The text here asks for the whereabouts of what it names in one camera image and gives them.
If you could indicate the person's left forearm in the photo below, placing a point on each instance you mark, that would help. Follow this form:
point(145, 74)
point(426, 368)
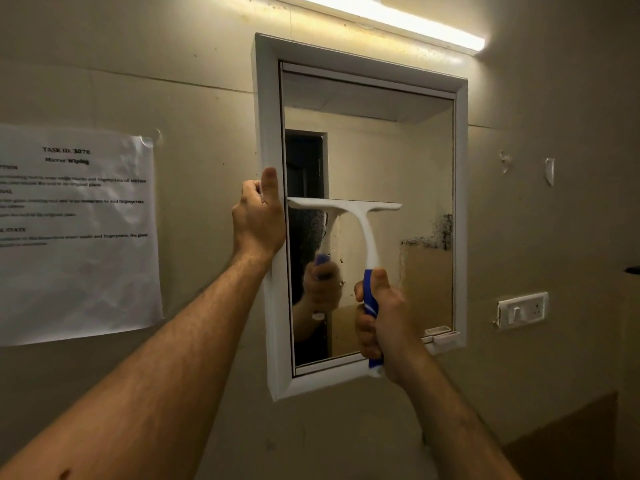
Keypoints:
point(125, 389)

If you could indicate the person's right thumb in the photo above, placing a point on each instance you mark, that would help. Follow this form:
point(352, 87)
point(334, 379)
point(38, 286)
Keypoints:
point(382, 284)

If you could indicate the person's right hand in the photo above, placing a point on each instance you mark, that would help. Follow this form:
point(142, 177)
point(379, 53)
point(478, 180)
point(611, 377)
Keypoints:
point(392, 327)

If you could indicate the white tape piece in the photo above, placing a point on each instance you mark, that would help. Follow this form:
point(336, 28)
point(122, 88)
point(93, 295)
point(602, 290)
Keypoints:
point(550, 170)

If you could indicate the white framed wall mirror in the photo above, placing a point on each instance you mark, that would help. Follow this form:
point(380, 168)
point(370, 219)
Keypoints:
point(360, 214)

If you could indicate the person's left thumb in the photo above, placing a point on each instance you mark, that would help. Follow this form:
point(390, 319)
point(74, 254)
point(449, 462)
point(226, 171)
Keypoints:
point(270, 185)

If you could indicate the white wall switch socket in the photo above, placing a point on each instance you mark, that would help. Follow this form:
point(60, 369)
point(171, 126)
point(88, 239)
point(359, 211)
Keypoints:
point(522, 310)

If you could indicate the white printed paper sheet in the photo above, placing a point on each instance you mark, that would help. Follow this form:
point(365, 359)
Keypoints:
point(75, 229)

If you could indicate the clear tape piece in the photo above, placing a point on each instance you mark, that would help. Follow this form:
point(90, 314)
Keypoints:
point(151, 138)

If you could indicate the white blue window squeegee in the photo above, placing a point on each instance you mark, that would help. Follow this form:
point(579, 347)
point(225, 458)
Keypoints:
point(367, 244)

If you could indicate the white tube light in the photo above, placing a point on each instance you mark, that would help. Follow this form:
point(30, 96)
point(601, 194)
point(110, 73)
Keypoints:
point(390, 19)

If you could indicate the person's right forearm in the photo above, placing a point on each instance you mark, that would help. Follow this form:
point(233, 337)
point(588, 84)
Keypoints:
point(452, 424)

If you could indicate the person's left hand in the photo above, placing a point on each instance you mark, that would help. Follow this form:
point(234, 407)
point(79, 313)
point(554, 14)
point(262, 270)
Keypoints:
point(255, 227)

